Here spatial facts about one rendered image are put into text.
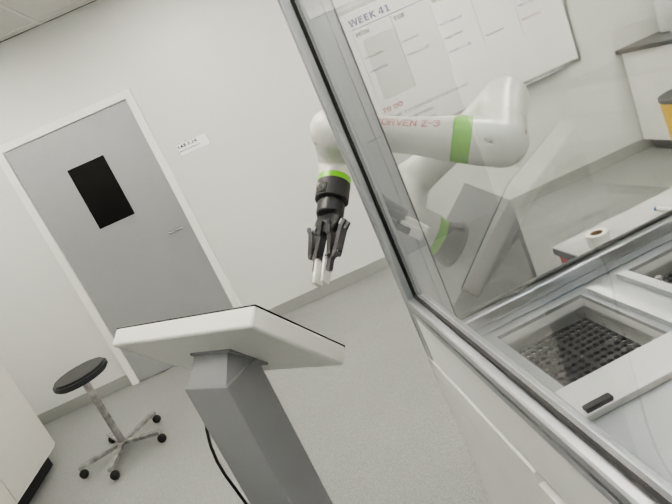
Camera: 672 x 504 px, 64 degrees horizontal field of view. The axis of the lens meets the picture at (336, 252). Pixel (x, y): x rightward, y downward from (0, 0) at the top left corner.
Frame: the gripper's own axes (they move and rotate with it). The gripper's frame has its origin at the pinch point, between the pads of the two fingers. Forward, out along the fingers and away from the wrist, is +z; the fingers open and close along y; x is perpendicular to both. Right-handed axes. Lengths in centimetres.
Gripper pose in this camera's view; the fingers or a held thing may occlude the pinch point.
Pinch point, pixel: (322, 272)
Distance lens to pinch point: 136.8
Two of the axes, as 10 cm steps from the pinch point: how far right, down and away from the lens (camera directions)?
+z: -1.1, 9.0, -4.2
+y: 7.8, -1.8, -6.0
